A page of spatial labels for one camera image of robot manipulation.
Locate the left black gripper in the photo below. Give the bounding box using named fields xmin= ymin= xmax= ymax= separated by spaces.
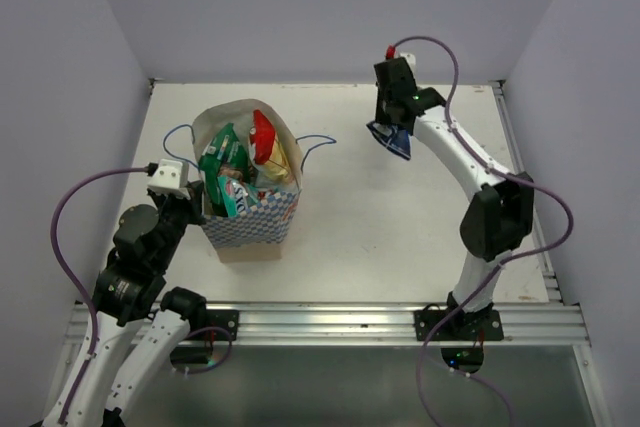
xmin=147 ymin=179 xmax=207 ymax=270

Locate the blue Kettle snack bag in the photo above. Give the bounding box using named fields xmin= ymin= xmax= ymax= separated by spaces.
xmin=366 ymin=121 xmax=411 ymax=161

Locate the teal Fox's candy bag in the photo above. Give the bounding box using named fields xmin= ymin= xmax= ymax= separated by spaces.
xmin=217 ymin=175 xmax=273 ymax=217

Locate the dark green REAL chips bag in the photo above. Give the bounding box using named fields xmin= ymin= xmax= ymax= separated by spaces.
xmin=198 ymin=122 xmax=250 ymax=184

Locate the blue checkered paper bag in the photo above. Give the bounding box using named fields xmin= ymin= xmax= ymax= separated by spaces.
xmin=163 ymin=98 xmax=337 ymax=264

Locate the red Chuba cassava chips bag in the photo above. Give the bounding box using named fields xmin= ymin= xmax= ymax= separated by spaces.
xmin=248 ymin=109 xmax=295 ymax=189

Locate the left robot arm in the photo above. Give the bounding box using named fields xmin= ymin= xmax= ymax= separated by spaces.
xmin=42 ymin=181 xmax=208 ymax=426

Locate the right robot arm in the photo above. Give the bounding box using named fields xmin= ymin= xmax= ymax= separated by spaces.
xmin=368 ymin=57 xmax=534 ymax=340

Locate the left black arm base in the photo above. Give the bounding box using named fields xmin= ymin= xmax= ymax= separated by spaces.
xmin=200 ymin=309 xmax=240 ymax=347

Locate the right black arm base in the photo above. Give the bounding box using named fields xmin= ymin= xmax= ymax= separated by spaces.
xmin=413 ymin=303 xmax=505 ymax=342

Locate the right aluminium table edge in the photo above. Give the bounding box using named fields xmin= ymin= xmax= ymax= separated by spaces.
xmin=490 ymin=81 xmax=563 ymax=304

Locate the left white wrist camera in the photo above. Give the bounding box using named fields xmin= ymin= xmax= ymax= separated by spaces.
xmin=147 ymin=159 xmax=191 ymax=199

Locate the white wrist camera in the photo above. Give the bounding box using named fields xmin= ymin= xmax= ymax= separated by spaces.
xmin=385 ymin=45 xmax=417 ymax=68
xmin=147 ymin=159 xmax=191 ymax=199

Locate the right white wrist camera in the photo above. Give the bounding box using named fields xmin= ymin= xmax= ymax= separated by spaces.
xmin=385 ymin=45 xmax=417 ymax=68

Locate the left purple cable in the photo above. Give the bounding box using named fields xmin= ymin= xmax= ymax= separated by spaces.
xmin=49 ymin=166 xmax=154 ymax=423

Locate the aluminium mounting rail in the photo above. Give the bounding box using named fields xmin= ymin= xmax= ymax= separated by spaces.
xmin=59 ymin=300 xmax=591 ymax=348

